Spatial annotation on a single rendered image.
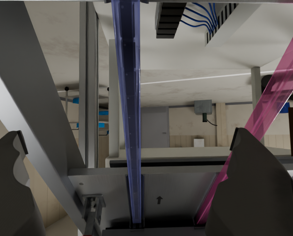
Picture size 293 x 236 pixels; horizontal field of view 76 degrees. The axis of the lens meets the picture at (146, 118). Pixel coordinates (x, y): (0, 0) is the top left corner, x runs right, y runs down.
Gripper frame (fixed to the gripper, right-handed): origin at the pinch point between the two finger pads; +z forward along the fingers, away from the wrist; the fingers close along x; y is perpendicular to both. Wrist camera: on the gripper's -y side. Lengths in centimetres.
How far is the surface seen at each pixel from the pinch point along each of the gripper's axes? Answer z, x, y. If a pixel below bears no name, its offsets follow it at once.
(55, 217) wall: 286, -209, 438
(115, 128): 39.7, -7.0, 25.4
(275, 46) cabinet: 60, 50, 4
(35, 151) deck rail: 2.8, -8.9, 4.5
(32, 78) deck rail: 4.1, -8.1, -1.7
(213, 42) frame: 47, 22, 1
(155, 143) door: 565, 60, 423
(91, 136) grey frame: 26.8, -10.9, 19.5
